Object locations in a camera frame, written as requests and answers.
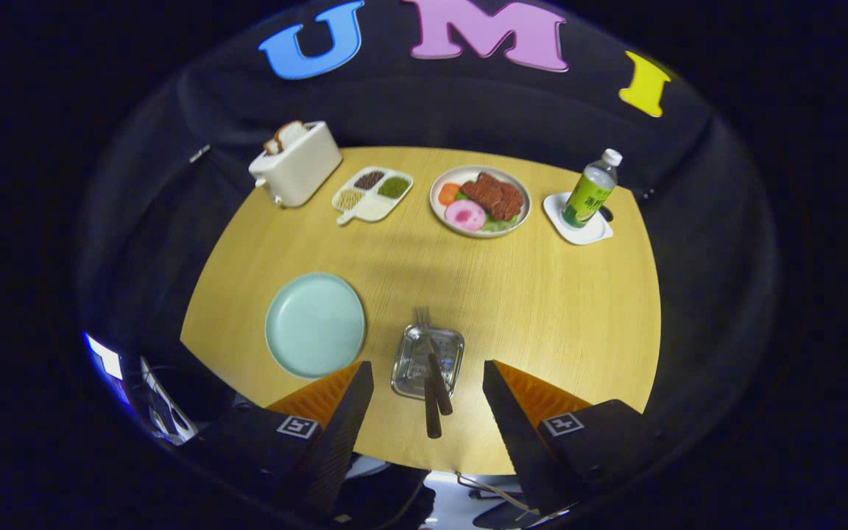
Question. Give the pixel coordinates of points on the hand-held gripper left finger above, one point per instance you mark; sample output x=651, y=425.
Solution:
x=343, y=434

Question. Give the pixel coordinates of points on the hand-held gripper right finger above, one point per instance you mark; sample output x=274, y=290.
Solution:
x=516, y=434

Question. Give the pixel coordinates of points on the small metal tray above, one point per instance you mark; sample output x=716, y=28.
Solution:
x=405, y=375

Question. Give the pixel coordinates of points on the mint green plate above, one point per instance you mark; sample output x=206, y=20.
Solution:
x=313, y=324

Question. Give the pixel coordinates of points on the green lettuce leaf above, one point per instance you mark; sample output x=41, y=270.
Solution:
x=501, y=224

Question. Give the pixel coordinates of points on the white square coaster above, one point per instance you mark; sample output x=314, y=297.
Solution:
x=589, y=234

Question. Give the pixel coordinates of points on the pink round ham slice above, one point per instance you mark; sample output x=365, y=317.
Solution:
x=465, y=215

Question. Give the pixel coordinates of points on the white round food plate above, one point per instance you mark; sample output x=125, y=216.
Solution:
x=436, y=213

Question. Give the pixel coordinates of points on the yellow bean pile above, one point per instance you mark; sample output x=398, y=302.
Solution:
x=349, y=199

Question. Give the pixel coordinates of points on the brown meat piece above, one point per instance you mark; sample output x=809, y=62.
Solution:
x=494, y=195

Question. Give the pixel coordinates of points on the white divided dish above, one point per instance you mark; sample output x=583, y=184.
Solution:
x=374, y=193

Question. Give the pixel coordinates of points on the orange carrot slice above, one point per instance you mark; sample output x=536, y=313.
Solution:
x=449, y=193

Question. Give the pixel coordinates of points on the green label drink bottle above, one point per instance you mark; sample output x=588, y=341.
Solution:
x=589, y=195

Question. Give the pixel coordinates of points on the green bean pile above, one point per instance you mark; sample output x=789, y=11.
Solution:
x=394, y=187

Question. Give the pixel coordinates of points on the dark bean pile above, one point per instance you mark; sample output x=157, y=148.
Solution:
x=369, y=179

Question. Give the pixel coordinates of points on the white toaster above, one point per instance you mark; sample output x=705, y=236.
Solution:
x=302, y=173

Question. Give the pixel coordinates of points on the brown bread slice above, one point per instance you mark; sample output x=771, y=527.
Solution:
x=272, y=146
x=291, y=135

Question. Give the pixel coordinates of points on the white clip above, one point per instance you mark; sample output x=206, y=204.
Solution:
x=199, y=153

